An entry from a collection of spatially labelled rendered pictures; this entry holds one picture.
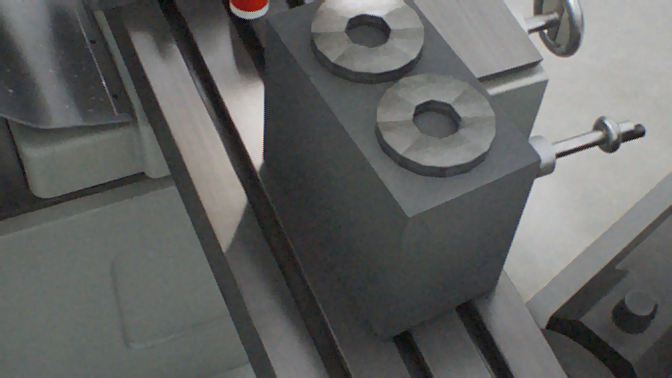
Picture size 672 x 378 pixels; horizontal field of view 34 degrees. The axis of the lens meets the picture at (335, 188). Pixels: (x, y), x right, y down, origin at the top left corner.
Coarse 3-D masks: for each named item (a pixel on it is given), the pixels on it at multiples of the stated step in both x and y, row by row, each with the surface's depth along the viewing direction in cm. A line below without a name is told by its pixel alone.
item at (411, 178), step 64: (320, 0) 90; (384, 0) 89; (320, 64) 86; (384, 64) 85; (448, 64) 87; (320, 128) 87; (384, 128) 81; (448, 128) 83; (512, 128) 84; (320, 192) 92; (384, 192) 80; (448, 192) 80; (512, 192) 84; (384, 256) 85; (448, 256) 87; (384, 320) 90
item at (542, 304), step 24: (648, 192) 172; (624, 216) 169; (648, 216) 170; (600, 240) 166; (624, 240) 167; (576, 264) 164; (600, 264) 164; (552, 288) 161; (576, 288) 161; (552, 312) 158
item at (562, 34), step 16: (544, 0) 162; (560, 0) 157; (576, 0) 155; (544, 16) 158; (560, 16) 158; (576, 16) 155; (528, 32) 158; (544, 32) 164; (560, 32) 160; (576, 32) 155; (560, 48) 160; (576, 48) 157
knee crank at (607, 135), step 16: (608, 128) 161; (624, 128) 163; (640, 128) 166; (544, 144) 158; (560, 144) 160; (576, 144) 161; (592, 144) 162; (608, 144) 162; (544, 160) 157; (544, 176) 160
